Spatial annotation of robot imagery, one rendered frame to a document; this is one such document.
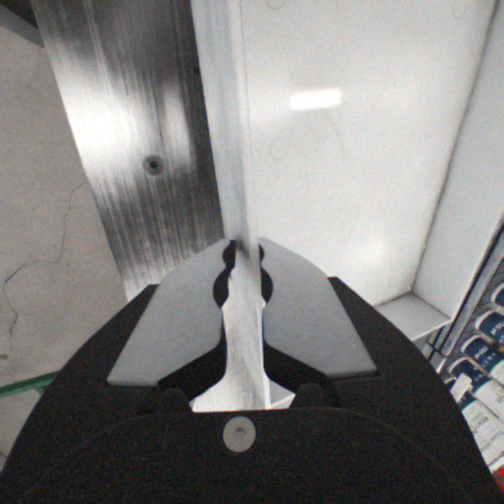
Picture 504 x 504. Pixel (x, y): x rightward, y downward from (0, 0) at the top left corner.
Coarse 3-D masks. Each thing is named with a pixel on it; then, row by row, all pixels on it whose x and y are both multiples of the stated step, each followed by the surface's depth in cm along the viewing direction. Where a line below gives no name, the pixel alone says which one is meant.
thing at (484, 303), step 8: (496, 272) 44; (496, 280) 46; (488, 288) 46; (488, 296) 48; (480, 304) 48; (488, 304) 50; (496, 304) 51; (472, 312) 50; (480, 312) 50; (472, 320) 51; (464, 328) 52; (472, 328) 53; (464, 336) 53; (456, 344) 54; (456, 352) 56
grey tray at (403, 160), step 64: (192, 0) 10; (256, 0) 11; (320, 0) 12; (384, 0) 13; (448, 0) 14; (256, 64) 12; (320, 64) 13; (384, 64) 14; (448, 64) 16; (256, 128) 13; (320, 128) 15; (384, 128) 16; (448, 128) 18; (256, 192) 15; (320, 192) 17; (384, 192) 19; (448, 192) 21; (256, 256) 12; (320, 256) 20; (384, 256) 23; (448, 256) 22; (256, 320) 14; (448, 320) 23; (256, 384) 19
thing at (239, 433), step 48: (144, 432) 5; (192, 432) 5; (240, 432) 5; (288, 432) 4; (336, 432) 4; (384, 432) 4; (48, 480) 4; (96, 480) 4; (144, 480) 4; (192, 480) 4; (240, 480) 4; (288, 480) 4; (336, 480) 4; (384, 480) 4; (432, 480) 4
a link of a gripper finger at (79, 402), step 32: (128, 320) 8; (96, 352) 7; (64, 384) 6; (96, 384) 6; (32, 416) 5; (64, 416) 5; (96, 416) 5; (128, 416) 5; (32, 448) 5; (64, 448) 5; (0, 480) 4; (32, 480) 4
